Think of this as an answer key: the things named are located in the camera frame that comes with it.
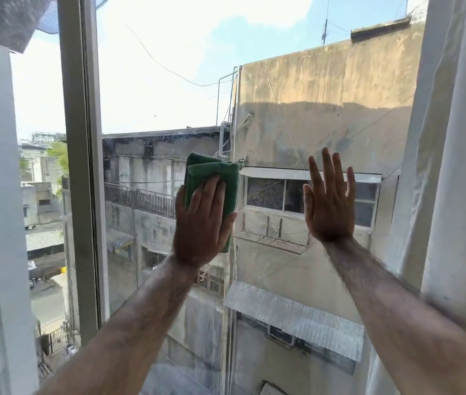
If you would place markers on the person's left hand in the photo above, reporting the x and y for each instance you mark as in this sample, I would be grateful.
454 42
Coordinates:
200 230

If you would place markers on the person's right hand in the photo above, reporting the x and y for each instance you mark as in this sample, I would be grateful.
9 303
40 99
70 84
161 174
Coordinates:
329 209

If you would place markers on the green cloth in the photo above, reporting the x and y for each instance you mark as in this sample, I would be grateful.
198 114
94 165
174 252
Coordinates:
212 164

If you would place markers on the clear window glass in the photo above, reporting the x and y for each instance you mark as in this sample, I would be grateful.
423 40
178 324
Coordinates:
167 98

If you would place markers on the person's left forearm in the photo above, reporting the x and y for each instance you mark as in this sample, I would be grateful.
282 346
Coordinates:
126 333

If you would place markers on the person's right forearm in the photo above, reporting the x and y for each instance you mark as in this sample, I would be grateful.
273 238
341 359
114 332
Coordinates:
401 324

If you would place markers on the white framed building window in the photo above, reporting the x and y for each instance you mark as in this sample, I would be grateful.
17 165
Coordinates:
274 193

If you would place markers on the dark metal railing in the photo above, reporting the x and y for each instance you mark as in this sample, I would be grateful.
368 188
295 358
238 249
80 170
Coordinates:
142 199

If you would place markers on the grey low building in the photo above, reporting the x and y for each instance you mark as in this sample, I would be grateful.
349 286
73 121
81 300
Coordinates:
154 160

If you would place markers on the corrugated metal awning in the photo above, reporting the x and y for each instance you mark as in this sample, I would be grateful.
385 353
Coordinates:
294 316

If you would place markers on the beige stained building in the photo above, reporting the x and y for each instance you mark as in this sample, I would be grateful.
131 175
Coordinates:
319 90

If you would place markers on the cream curtain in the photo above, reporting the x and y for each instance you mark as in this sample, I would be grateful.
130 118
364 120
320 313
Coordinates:
463 180

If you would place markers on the green tree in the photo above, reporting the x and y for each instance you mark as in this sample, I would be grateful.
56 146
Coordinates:
60 156

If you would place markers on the rooftop antenna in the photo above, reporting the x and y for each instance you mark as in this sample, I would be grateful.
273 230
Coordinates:
324 32

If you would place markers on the metal gate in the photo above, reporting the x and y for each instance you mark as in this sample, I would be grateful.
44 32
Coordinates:
59 338

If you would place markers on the distant billboard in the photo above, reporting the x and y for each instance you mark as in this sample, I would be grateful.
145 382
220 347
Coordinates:
43 138

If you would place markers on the grey concrete overhang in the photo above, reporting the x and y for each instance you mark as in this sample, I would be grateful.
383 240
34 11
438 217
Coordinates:
6 16

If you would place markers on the metal bracket rack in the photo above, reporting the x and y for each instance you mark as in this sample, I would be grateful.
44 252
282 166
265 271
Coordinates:
270 241

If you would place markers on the grey window frame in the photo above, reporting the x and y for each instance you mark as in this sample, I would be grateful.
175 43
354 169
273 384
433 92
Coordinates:
78 160

